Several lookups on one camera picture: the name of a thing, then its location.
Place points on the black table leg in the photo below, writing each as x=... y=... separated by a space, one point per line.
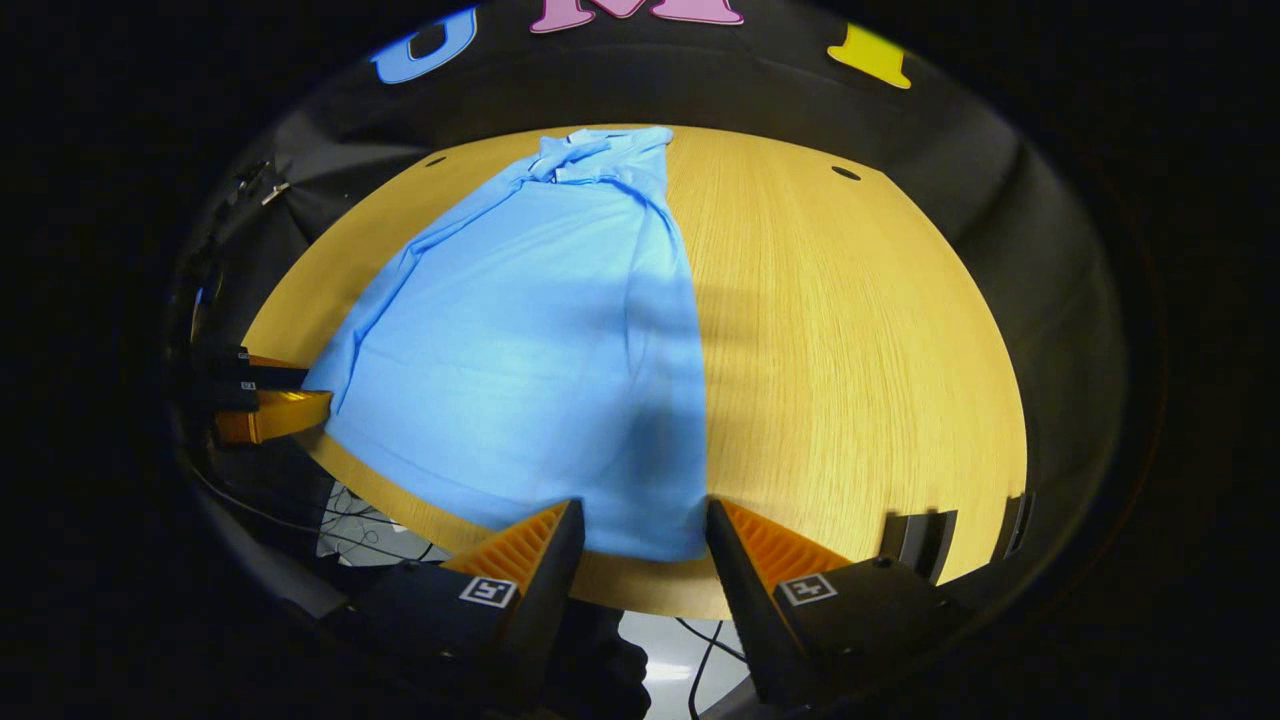
x=1018 y=525
x=920 y=545

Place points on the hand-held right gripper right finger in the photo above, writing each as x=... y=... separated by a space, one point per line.
x=745 y=590

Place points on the black backdrop cloth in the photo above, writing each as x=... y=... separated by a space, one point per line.
x=760 y=90

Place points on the light blue T-shirt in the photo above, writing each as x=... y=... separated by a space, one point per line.
x=520 y=350

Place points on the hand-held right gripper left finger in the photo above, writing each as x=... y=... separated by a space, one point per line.
x=550 y=590

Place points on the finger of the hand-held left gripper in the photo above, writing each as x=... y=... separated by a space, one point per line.
x=285 y=412
x=250 y=375

